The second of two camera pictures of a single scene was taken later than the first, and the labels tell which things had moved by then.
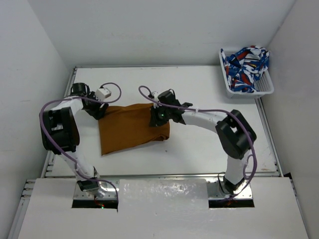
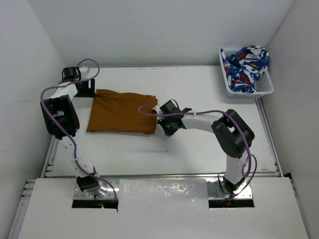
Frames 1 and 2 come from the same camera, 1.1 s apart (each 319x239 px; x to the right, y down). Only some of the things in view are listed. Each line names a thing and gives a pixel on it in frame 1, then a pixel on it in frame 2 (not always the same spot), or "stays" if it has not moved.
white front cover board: x=163 y=209 stays
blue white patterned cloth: x=245 y=66 stays
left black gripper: x=98 y=113 to x=89 y=92
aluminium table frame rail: x=49 y=162 stays
